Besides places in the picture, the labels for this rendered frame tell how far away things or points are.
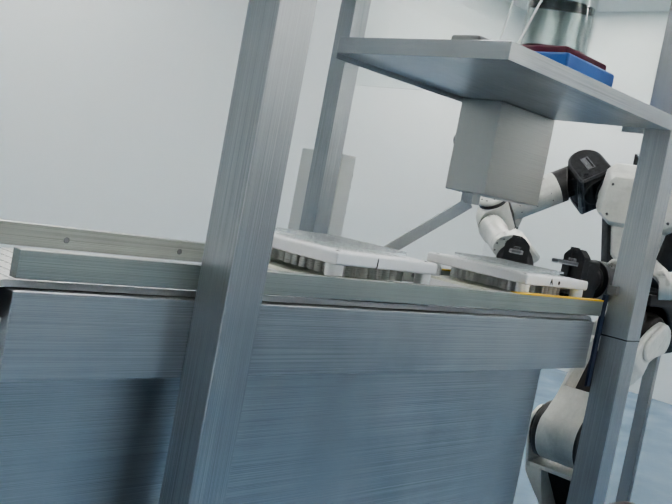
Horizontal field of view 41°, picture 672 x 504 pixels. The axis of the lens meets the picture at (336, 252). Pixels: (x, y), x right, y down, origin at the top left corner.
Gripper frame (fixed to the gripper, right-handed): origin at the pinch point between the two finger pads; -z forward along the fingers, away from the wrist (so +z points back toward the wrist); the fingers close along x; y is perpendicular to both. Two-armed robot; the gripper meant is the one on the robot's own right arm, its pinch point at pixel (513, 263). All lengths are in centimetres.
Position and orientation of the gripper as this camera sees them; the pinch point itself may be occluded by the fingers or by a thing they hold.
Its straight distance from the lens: 205.7
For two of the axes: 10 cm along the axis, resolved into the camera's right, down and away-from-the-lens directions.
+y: -9.6, -2.0, 1.9
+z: 2.0, -0.2, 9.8
